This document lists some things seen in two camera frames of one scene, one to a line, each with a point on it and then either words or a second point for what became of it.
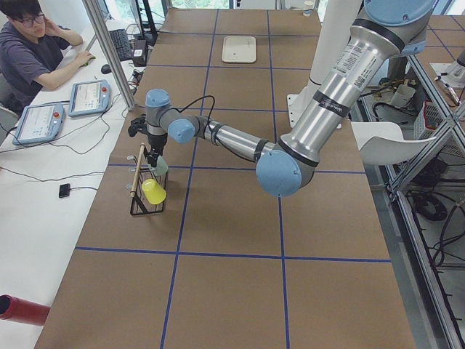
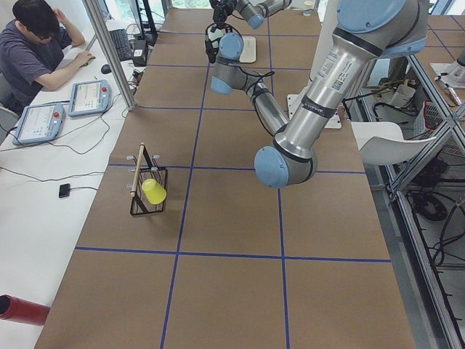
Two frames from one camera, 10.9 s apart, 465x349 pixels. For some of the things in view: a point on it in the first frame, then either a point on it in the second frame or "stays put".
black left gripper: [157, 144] → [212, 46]
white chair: [382, 143] stays put
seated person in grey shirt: [35, 54] stays put
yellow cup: [155, 194] stays put
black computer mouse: [106, 68] stays put
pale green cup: [162, 166] → [214, 35]
